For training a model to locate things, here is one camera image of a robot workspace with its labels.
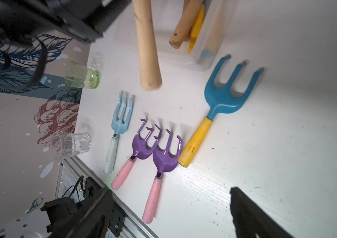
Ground green rake wooden handle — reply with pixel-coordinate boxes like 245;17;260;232
132;0;162;91

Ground green transparent cup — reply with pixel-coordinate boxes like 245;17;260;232
64;61;100;89

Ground purple rake pink handle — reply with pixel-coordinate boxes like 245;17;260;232
111;119;162;190
142;129;183;224

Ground light blue rake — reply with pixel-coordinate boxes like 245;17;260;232
104;93;133;174

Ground clear plastic storage box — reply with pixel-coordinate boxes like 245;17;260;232
151;1;238;71

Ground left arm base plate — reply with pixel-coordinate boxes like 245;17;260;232
81;177;126;238

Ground blue rake yellow handle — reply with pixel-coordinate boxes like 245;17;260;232
178;55;264;168
188;4;205;53

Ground purple rake pink handle right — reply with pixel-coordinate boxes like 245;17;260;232
142;129;183;224

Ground lime rake wooden handle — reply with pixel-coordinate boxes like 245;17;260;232
169;0;203;49

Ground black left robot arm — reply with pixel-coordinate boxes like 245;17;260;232
0;1;131;89

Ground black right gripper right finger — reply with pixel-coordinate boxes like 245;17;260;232
230;187;292;238

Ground purple rake pink handle left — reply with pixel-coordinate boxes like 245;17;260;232
111;119;162;190

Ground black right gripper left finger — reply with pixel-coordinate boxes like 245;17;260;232
41;193;105;238

